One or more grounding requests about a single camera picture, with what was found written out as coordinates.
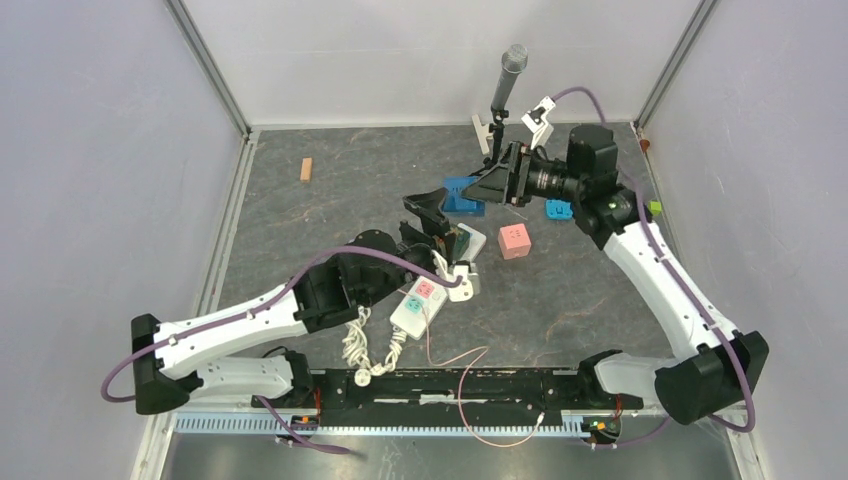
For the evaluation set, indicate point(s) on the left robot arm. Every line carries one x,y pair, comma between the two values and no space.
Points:
176,362

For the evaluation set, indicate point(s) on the dark green cube socket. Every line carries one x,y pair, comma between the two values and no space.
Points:
456,242

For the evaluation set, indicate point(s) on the left wooden block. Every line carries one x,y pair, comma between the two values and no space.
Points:
306,170

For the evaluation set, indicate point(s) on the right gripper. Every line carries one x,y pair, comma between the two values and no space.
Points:
497,183

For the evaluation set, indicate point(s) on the small green cube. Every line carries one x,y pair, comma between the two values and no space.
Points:
655,207

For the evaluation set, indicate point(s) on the blue cube socket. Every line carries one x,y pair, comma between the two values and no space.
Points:
455,203

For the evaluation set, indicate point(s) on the blue flat adapter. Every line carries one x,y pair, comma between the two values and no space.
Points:
558,210

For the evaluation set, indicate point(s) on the grey microphone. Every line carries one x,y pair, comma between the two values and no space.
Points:
513,62

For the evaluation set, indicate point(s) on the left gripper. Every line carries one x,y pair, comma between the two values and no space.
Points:
429,209

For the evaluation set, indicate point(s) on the white multicolour power strip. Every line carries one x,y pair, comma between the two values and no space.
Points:
426,298

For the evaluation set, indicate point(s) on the black tripod stand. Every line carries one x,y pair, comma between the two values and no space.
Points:
496,128

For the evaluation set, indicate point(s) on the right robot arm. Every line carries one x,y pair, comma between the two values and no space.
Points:
714,364

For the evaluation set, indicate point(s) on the white bracket piece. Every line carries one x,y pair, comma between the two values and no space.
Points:
484,134

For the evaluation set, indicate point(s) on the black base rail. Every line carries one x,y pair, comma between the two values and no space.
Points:
480,397

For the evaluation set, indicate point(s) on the pink cube socket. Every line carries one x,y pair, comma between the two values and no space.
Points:
514,241

